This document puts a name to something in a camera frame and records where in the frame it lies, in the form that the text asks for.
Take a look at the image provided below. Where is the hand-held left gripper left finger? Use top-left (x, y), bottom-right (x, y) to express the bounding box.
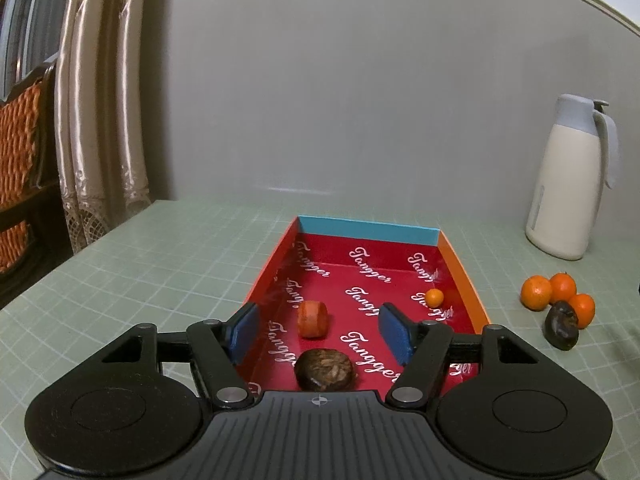
top-left (100, 302), bottom-right (262, 410)

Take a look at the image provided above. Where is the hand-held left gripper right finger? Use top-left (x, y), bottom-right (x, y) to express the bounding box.
top-left (378, 302), bottom-right (543, 409)

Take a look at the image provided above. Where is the carrot piece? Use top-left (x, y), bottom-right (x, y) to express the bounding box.
top-left (297, 300), bottom-right (330, 338)

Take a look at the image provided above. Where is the colourful cardboard box red inside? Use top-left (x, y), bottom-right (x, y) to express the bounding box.
top-left (241, 215), bottom-right (492, 396)

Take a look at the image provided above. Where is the dark water chestnut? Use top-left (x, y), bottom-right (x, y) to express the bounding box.
top-left (293, 350), bottom-right (356, 391)
top-left (544, 301), bottom-right (581, 348)

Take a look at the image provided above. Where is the tangerine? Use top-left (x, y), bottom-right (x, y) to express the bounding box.
top-left (567, 293), bottom-right (597, 330)
top-left (549, 272), bottom-right (578, 305)
top-left (520, 275), bottom-right (553, 312)

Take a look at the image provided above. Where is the green grid cutting mat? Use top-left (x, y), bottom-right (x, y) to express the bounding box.
top-left (0, 199), bottom-right (640, 480)

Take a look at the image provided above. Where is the cream jug with grey lid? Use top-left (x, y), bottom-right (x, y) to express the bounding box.
top-left (525, 93), bottom-right (620, 261)

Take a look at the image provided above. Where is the beige satin curtain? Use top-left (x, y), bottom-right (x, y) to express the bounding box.
top-left (54, 0), bottom-right (173, 256)

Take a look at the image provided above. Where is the wooden chair with orange weave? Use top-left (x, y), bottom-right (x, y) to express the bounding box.
top-left (0, 57), bottom-right (66, 306)

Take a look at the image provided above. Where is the dark window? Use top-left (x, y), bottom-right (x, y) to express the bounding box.
top-left (0, 0), bottom-right (63, 103)

